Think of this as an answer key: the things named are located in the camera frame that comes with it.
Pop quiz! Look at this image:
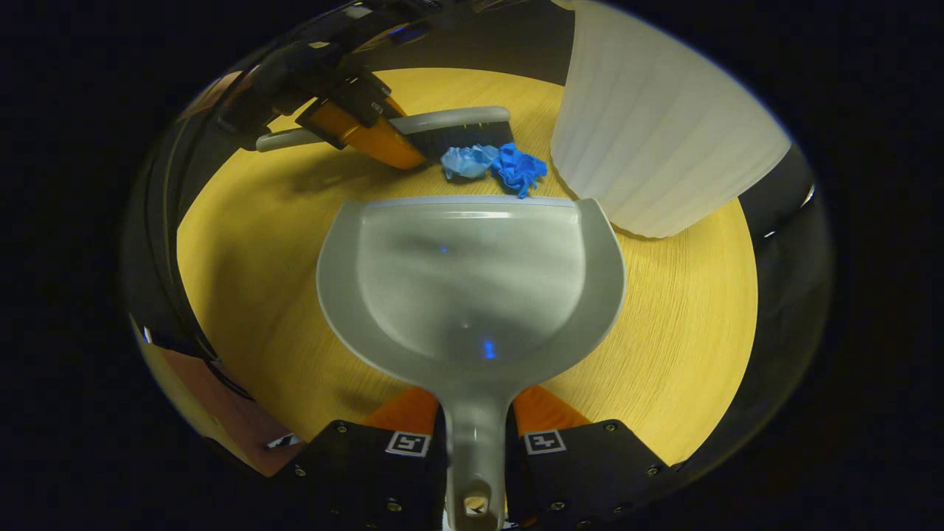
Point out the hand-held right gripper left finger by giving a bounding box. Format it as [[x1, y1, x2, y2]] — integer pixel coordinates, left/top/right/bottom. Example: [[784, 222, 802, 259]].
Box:
[[271, 386, 448, 531]]

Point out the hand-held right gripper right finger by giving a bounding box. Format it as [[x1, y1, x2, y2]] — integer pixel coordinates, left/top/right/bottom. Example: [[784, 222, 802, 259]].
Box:
[[504, 384, 681, 531]]

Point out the small grey broom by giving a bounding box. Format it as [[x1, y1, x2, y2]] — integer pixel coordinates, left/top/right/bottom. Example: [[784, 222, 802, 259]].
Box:
[[255, 106, 516, 160]]

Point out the light blue paper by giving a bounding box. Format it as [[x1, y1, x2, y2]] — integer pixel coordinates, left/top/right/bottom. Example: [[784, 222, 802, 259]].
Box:
[[440, 144, 502, 181]]

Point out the dark blue paper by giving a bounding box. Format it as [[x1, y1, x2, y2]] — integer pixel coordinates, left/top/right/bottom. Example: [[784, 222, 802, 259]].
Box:
[[490, 142, 549, 199]]

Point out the grey plastic dustpan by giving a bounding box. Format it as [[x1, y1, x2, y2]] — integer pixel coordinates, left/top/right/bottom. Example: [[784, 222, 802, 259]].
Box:
[[316, 195, 627, 531]]

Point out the white ribbed garbage bin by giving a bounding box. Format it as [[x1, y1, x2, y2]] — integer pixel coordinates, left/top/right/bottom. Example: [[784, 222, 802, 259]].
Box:
[[549, 0, 792, 239]]

